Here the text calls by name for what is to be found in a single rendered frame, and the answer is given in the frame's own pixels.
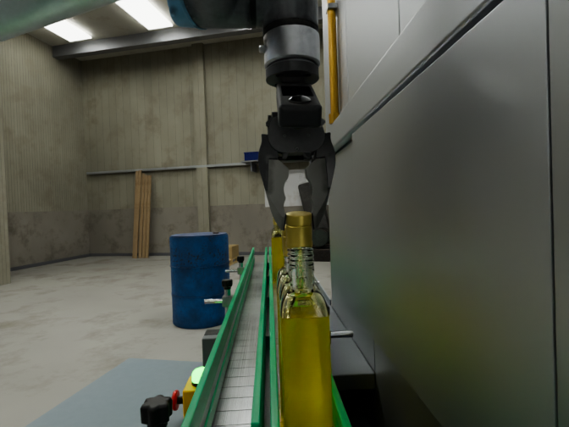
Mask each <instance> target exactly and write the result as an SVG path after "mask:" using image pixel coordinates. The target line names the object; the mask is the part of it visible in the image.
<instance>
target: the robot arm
mask: <svg viewBox="0 0 569 427"><path fill-rule="evenodd" d="M118 1H121V0H0V42H4V41H6V40H8V39H11V38H14V37H16V36H21V35H24V34H25V33H28V32H31V31H35V30H38V29H41V28H43V27H46V26H48V25H52V24H55V23H58V22H60V21H63V20H66V19H69V18H72V17H75V16H77V15H80V14H84V13H87V12H89V11H92V10H94V9H97V8H101V7H104V6H107V5H109V4H111V3H116V2H118ZM167 3H168V8H169V13H170V16H171V18H172V20H173V22H174V23H175V24H176V25H177V26H179V27H186V28H197V29H199V30H206V29H262V39H263V44H264V45H261V46H259V53H264V68H265V70H266V82H267V83H268V84H269V85H270V86H273V87H276V101H277V110H278V112H272V115H268V121H267V122H266V126H267V127H268V134H267V135H266V134H262V143H261V146H260V148H259V153H258V167H259V171H260V174H261V177H262V182H263V185H264V188H265V192H266V195H267V198H268V204H269V207H270V210H271V213H272V215H273V218H274V220H275V222H276V224H277V225H278V227H279V228H280V229H281V230H285V221H286V214H285V211H284V203H285V199H286V197H285V193H284V186H285V182H286V181H287V179H288V177H289V169H288V167H286V166H285V165H284V164H283V163H281V162H291V161H311V160H312V162H311V163H310V164H309V165H308V166H307V167H306V168H305V176H306V179H307V180H308V182H309V184H310V186H311V194H310V197H309V198H310V200H311V202H312V211H311V213H312V229H313V230H315V229H317V227H318V226H319V224H320V222H321V220H322V218H323V215H324V212H325V208H326V205H327V201H328V198H329V191H330V188H331V184H332V180H333V176H334V168H335V151H334V146H333V144H332V142H331V138H330V136H331V133H330V132H327V133H324V129H323V125H324V124H325V122H326V121H325V120H324V119H322V106H321V104H320V102H319V101H318V97H317V95H316V93H315V91H314V90H313V88H312V85H313V84H315V83H316V82H318V80H319V73H318V68H319V66H320V41H319V33H318V0H167ZM312 156H313V159H312Z"/></svg>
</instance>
